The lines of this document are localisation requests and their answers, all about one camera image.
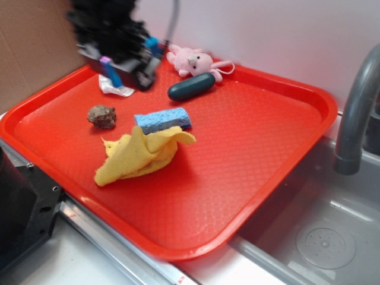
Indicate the grey faucet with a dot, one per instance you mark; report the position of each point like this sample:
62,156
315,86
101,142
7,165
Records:
359,127

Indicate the red plastic tray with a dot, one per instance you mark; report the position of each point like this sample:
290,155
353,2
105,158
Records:
251,131

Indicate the brown cardboard panel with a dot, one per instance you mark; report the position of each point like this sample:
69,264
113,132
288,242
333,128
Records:
37,48

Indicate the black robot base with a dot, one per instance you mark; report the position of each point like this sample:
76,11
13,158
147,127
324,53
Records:
30,201

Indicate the yellow cloth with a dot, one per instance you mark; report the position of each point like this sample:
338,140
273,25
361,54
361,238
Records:
137,154

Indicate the grey sink basin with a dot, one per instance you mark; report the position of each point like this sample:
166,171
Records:
318,226

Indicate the dark green oblong capsule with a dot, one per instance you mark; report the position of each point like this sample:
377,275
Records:
191,87

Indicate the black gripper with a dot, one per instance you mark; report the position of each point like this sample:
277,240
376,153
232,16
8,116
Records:
138,74

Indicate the brown rock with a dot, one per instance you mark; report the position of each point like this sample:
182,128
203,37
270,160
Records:
102,117

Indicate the pink plush bunny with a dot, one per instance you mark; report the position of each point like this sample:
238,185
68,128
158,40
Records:
187,61

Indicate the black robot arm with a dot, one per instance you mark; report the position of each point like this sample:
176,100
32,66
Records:
113,44

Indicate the crumpled white paper towel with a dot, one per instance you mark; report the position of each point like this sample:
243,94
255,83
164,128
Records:
107,87

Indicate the light blue sponge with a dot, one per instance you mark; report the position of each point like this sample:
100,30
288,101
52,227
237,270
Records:
164,119

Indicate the metal rail strip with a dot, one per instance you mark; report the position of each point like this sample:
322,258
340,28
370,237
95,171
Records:
82,250

